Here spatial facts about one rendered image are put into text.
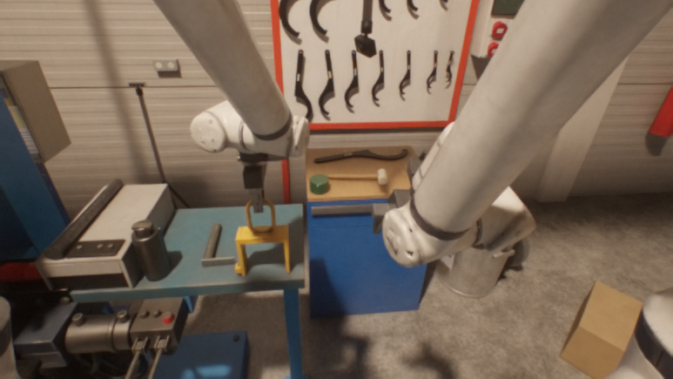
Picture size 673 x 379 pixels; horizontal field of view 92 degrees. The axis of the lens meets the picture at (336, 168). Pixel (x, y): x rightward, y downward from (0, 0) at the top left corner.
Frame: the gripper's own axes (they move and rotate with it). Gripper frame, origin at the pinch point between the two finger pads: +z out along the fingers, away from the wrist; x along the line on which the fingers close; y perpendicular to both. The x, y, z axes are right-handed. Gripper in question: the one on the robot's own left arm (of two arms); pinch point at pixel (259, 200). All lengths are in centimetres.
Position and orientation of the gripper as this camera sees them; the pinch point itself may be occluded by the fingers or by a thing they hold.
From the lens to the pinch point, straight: 99.4
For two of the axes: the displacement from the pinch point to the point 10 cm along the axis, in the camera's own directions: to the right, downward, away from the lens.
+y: -9.9, 0.3, -1.0
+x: 1.1, 4.9, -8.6
